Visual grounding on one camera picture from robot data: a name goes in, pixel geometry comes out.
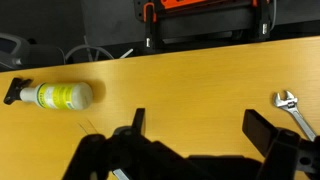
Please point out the silver adjustable wrench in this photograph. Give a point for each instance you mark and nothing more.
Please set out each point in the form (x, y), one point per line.
(290, 105)

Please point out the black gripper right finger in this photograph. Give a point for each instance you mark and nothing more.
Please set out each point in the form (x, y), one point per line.
(258, 130)

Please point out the white yellow-labelled spray bottle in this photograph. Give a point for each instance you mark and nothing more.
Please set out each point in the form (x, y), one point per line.
(71, 96)

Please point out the grey office chair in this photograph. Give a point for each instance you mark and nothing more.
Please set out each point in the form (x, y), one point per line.
(16, 53)

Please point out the black and orange cart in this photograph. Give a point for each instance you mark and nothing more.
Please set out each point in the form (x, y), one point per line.
(170, 19)

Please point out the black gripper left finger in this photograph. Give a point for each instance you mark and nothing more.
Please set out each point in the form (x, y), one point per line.
(137, 127)

